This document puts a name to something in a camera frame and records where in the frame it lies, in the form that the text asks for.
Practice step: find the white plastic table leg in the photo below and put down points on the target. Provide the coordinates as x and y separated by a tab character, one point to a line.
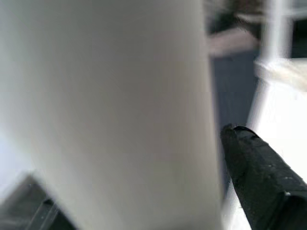
274	28
108	107

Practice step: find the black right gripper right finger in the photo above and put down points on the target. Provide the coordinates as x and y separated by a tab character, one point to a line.
259	172

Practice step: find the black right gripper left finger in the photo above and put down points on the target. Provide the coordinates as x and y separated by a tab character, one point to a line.
31	213

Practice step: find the white plastic table top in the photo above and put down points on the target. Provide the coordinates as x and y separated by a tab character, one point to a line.
283	107

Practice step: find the black table cloth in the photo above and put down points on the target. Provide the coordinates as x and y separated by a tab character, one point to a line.
230	91

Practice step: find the beige cloth covered bench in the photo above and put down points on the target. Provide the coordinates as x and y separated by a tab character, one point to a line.
230	42

